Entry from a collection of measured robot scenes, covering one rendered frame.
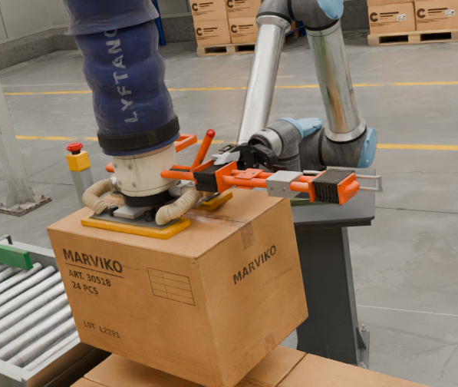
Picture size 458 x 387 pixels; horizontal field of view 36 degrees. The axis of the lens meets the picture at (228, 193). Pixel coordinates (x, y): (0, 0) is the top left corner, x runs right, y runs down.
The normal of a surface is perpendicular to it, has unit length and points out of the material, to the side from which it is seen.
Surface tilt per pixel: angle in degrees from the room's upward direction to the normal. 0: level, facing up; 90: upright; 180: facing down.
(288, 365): 0
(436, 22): 92
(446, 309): 0
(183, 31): 90
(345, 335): 90
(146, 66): 71
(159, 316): 90
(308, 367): 0
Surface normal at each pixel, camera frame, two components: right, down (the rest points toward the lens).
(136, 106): 0.20, 0.03
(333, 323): -0.20, 0.39
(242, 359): 0.77, 0.09
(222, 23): -0.51, 0.34
